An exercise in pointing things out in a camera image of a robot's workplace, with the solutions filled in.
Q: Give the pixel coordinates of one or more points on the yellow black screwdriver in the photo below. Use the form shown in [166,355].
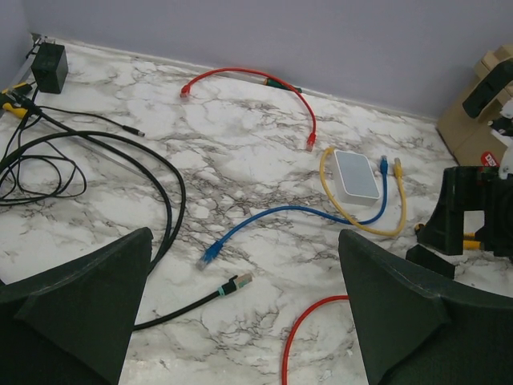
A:
[10,104]

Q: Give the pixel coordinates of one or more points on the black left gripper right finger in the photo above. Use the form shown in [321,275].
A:
[415,326]

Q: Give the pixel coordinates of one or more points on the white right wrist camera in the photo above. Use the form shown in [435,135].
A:
[506,132]

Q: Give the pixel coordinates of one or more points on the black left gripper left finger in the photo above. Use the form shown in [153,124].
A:
[72,324]

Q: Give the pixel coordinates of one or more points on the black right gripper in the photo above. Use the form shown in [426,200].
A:
[461,192]

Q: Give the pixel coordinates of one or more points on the white small router box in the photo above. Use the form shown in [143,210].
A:
[354,179]

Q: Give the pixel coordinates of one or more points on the black power adapter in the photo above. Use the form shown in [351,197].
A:
[50,68]

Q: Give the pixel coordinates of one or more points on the tan plastic tool case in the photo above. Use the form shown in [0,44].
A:
[470,126]

